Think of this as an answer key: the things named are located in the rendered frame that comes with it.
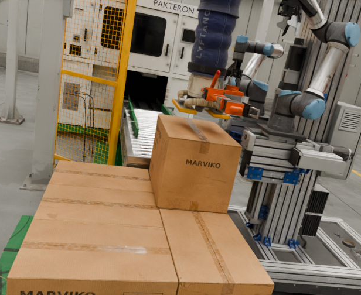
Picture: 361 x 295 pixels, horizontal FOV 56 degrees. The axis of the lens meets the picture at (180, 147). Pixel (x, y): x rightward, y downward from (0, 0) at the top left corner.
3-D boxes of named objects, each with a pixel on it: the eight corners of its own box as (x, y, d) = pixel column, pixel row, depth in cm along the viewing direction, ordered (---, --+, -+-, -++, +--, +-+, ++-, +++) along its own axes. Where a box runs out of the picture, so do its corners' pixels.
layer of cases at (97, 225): (54, 213, 237) (58, 159, 227) (191, 223, 260) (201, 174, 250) (2, 369, 125) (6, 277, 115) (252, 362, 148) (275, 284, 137)
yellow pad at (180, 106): (171, 101, 217) (172, 93, 216) (186, 103, 219) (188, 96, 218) (179, 112, 185) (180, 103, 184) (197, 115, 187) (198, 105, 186)
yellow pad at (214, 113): (200, 106, 221) (201, 98, 219) (214, 108, 223) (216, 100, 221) (212, 117, 189) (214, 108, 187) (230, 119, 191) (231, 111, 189)
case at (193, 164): (149, 168, 241) (157, 113, 231) (203, 174, 249) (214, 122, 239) (156, 207, 185) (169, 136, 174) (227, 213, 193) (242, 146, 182)
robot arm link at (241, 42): (251, 37, 225) (246, 35, 217) (247, 54, 227) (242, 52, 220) (239, 35, 228) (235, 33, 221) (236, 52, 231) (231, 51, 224)
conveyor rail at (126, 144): (118, 115, 464) (119, 101, 459) (122, 115, 465) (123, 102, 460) (123, 181, 248) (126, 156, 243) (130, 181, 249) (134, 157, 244)
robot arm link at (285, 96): (283, 111, 204) (289, 88, 201) (302, 116, 194) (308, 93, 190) (270, 109, 197) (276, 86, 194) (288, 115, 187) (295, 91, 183)
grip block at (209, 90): (201, 97, 181) (203, 86, 179) (218, 100, 182) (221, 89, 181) (204, 100, 173) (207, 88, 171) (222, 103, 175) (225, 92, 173)
